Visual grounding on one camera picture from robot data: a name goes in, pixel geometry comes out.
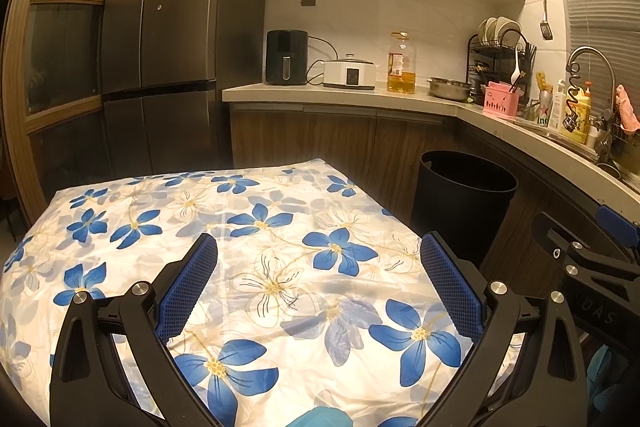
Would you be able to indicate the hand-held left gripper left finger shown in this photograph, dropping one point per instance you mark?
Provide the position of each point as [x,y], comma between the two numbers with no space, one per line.
[187,287]

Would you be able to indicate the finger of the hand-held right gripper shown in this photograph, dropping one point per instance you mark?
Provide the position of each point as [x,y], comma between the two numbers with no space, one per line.
[620,219]
[550,234]

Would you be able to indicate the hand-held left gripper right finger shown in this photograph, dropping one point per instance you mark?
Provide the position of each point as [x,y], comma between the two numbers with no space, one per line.
[452,287]

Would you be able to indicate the black trash bin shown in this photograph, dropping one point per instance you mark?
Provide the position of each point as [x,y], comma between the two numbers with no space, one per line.
[450,217]

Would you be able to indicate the blue floral tablecloth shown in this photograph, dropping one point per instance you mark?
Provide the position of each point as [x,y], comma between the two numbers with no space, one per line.
[240,227]

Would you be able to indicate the steel kitchen sink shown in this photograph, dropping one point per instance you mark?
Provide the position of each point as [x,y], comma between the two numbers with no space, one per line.
[560,134]

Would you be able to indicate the yellow detergent bottle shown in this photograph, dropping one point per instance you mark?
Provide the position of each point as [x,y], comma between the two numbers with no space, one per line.
[580,117]

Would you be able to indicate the pink utensil holder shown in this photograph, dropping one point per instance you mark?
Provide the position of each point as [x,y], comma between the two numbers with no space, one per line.
[500,99]

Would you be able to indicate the steel sink faucet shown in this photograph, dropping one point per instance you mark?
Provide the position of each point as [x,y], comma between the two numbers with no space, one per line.
[607,72]

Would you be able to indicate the yellow sponge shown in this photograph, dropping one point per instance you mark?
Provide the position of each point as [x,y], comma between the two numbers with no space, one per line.
[542,82]

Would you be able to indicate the white ladle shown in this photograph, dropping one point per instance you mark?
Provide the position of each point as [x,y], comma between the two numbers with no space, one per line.
[515,69]

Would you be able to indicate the steel mixing bowl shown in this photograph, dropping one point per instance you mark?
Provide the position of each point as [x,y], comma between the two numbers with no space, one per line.
[450,89]

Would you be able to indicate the black dish rack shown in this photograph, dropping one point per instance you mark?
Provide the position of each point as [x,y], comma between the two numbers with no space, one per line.
[492,62]

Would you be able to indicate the wooden lower cabinets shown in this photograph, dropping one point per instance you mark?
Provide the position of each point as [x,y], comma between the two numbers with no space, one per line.
[325,137]

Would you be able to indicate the hanging slotted spatula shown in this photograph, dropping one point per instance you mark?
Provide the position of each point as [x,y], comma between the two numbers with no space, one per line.
[546,29]

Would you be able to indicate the white plates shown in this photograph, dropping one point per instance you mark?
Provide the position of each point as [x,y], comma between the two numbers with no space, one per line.
[500,29]

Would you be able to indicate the beige kitchen countertop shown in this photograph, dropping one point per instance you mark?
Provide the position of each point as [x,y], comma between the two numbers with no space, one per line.
[350,96]

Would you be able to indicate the cooking oil bottle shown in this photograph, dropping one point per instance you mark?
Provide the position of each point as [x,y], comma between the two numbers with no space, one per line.
[401,72]

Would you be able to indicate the white electric cooker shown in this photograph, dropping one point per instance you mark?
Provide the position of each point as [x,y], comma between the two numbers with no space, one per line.
[350,74]

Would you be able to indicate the black air fryer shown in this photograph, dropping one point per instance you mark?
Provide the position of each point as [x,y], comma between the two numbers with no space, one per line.
[285,57]

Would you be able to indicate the dark steel fridge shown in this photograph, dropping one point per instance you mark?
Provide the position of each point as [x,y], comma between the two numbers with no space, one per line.
[175,32]

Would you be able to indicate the wooden glass-panel door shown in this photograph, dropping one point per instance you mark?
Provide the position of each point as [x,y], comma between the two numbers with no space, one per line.
[60,47]

